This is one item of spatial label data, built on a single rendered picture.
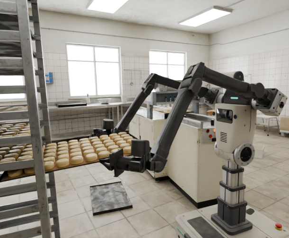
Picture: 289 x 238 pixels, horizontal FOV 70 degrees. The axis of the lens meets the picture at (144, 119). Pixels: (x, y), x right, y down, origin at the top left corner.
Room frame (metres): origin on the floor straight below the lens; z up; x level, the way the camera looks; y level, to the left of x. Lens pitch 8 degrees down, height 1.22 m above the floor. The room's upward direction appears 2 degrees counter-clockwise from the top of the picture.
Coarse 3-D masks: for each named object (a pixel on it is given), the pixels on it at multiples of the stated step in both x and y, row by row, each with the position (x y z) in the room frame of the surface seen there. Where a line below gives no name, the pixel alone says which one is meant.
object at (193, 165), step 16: (192, 128) 2.00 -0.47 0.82; (176, 144) 2.31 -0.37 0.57; (192, 144) 1.99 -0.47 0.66; (208, 144) 1.94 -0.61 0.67; (176, 160) 2.32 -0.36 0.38; (192, 160) 1.99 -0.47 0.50; (208, 160) 1.94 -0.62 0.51; (224, 160) 2.00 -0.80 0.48; (176, 176) 2.32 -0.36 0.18; (192, 176) 1.99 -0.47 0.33; (208, 176) 1.94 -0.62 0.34; (192, 192) 1.99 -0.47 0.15; (208, 192) 1.94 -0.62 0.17
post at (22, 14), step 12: (24, 0) 0.72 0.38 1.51; (24, 12) 0.71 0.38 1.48; (24, 24) 0.71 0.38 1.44; (24, 36) 0.71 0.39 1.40; (24, 48) 0.71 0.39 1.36; (24, 60) 0.71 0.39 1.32; (24, 72) 0.71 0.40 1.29; (36, 96) 0.73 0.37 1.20; (36, 108) 0.72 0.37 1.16; (36, 120) 0.71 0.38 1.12; (36, 132) 0.71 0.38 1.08; (36, 144) 0.71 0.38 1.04; (36, 156) 0.71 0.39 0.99; (36, 168) 0.71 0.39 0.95; (36, 180) 0.71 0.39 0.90; (48, 216) 0.72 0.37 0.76; (48, 228) 0.72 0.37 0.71
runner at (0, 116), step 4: (0, 112) 0.70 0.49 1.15; (4, 112) 0.71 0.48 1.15; (8, 112) 0.71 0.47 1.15; (12, 112) 0.72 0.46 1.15; (16, 112) 0.72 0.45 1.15; (20, 112) 0.72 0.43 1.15; (24, 112) 0.73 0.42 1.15; (0, 116) 0.70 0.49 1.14; (4, 116) 0.71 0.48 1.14; (8, 116) 0.71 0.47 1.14; (12, 116) 0.72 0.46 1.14; (16, 116) 0.72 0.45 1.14; (20, 116) 0.72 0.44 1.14; (24, 116) 0.73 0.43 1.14; (0, 120) 0.70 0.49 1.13
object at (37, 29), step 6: (36, 6) 1.14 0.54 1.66; (36, 12) 1.14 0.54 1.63; (36, 24) 1.13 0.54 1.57; (36, 30) 1.13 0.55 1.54; (36, 42) 1.13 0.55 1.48; (36, 48) 1.13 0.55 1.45; (42, 48) 1.16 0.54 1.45; (42, 60) 1.14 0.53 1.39; (42, 66) 1.14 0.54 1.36; (42, 78) 1.13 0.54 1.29; (42, 84) 1.13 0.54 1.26; (42, 96) 1.13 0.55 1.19; (42, 102) 1.13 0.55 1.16; (48, 114) 1.14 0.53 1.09; (48, 126) 1.14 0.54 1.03; (48, 132) 1.14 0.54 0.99; (48, 174) 1.13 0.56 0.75; (54, 180) 1.14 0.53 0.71; (54, 192) 1.14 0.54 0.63; (54, 204) 1.13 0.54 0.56; (54, 222) 1.13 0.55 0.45; (54, 234) 1.13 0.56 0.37; (60, 234) 1.16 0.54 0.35
